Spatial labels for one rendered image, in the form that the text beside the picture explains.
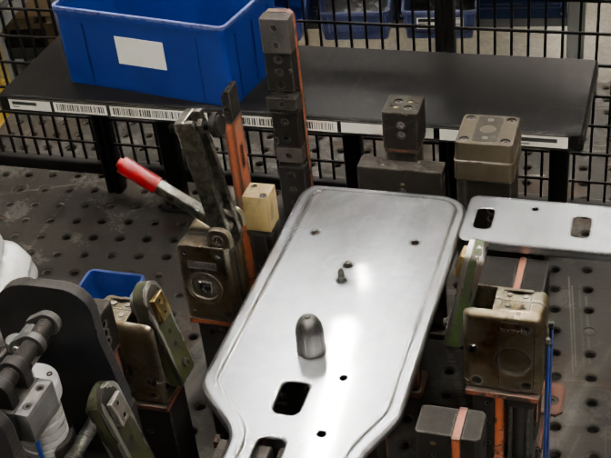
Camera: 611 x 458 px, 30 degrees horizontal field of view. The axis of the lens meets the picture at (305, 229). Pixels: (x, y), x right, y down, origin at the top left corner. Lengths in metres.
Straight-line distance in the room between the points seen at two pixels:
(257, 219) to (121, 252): 0.61
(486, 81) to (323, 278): 0.47
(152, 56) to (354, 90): 0.30
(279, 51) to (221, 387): 0.52
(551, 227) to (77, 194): 1.04
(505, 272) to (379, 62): 0.50
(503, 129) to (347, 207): 0.23
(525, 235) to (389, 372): 0.29
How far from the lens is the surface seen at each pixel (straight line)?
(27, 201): 2.20
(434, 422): 1.20
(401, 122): 1.54
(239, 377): 1.26
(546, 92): 1.67
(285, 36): 1.55
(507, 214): 1.47
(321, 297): 1.35
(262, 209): 1.42
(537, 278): 1.39
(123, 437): 1.15
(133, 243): 2.02
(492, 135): 1.51
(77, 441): 1.20
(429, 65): 1.75
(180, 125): 1.29
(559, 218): 1.46
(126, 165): 1.37
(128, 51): 1.74
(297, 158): 1.64
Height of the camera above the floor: 1.84
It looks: 35 degrees down
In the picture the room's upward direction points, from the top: 7 degrees counter-clockwise
